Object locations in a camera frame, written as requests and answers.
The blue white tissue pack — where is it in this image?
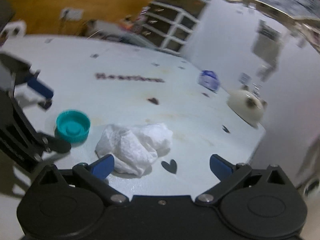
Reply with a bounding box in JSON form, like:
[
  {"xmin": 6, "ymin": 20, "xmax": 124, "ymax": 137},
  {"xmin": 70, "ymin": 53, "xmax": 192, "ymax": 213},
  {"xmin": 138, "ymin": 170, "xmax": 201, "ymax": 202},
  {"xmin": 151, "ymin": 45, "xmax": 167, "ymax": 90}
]
[{"xmin": 198, "ymin": 70, "xmax": 221, "ymax": 92}]

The white drawer cabinet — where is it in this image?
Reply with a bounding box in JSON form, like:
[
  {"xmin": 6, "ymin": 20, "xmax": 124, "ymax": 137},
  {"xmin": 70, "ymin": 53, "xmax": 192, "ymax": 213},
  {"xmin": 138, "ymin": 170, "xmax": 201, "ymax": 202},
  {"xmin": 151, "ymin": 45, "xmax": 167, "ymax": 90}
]
[{"xmin": 139, "ymin": 1, "xmax": 199, "ymax": 56}]

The white crumpled tissue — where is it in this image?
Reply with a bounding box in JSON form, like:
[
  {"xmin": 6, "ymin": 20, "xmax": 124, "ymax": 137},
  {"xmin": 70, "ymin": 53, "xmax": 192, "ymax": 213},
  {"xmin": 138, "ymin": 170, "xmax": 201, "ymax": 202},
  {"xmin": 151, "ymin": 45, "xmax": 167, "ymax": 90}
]
[{"xmin": 95, "ymin": 123, "xmax": 173, "ymax": 177}]

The teal bottle cap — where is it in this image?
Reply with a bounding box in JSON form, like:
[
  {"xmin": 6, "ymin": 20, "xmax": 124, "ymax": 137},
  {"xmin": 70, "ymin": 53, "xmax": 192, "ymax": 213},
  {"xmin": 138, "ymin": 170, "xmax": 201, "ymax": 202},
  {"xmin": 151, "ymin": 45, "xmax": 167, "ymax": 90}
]
[{"xmin": 55, "ymin": 110, "xmax": 91, "ymax": 144}]

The white wall socket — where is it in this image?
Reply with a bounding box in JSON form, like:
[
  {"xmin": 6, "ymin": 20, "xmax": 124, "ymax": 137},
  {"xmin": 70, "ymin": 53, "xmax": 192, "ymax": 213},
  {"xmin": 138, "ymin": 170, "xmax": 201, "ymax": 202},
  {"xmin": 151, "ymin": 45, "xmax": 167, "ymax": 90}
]
[{"xmin": 60, "ymin": 8, "xmax": 84, "ymax": 21}]

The cat shaped white ornament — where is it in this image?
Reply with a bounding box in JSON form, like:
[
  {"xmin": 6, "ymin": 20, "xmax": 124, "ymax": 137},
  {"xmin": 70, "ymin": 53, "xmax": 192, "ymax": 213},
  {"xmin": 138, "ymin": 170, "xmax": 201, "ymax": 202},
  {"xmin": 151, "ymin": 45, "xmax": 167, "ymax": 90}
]
[{"xmin": 227, "ymin": 85, "xmax": 267, "ymax": 128}]

